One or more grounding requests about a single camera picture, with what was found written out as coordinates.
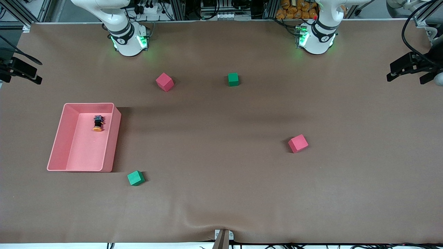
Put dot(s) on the aluminium corner frame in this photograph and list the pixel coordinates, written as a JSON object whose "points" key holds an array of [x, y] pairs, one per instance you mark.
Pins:
{"points": [[431, 34], [10, 24]]}

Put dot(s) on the white power strip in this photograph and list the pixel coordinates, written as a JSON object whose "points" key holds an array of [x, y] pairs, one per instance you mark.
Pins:
{"points": [[152, 9]]}

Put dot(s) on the pile of orange lumps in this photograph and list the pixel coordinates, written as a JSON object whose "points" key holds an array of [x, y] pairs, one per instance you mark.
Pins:
{"points": [[294, 10]]}

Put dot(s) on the camera stand pole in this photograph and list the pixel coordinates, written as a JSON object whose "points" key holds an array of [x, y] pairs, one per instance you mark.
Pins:
{"points": [[221, 242]]}

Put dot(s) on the green foam cube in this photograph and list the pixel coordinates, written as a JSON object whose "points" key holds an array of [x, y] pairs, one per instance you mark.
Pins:
{"points": [[135, 178], [233, 79]]}

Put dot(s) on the pink foam cube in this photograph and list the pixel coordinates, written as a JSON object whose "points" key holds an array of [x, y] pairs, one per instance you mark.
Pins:
{"points": [[298, 143], [164, 82]]}

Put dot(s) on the grey metal bracket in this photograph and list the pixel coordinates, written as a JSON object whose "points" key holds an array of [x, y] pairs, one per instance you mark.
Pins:
{"points": [[231, 236]]}

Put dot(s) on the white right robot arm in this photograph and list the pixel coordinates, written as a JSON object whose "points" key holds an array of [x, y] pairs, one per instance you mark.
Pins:
{"points": [[121, 38]]}

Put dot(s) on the pink plastic bin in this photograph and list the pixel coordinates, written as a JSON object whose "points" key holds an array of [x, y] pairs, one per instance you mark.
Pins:
{"points": [[86, 152]]}

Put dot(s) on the orange push button switch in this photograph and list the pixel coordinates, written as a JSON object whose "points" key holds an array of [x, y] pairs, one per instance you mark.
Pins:
{"points": [[98, 121]]}

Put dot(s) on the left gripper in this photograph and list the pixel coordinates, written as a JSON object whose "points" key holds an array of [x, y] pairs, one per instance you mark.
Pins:
{"points": [[427, 65]]}

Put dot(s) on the aluminium frame post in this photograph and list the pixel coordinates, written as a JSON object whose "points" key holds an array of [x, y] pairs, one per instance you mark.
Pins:
{"points": [[271, 8], [178, 10]]}

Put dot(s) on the brown table mat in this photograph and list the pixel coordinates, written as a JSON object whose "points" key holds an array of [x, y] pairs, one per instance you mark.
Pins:
{"points": [[221, 193]]}

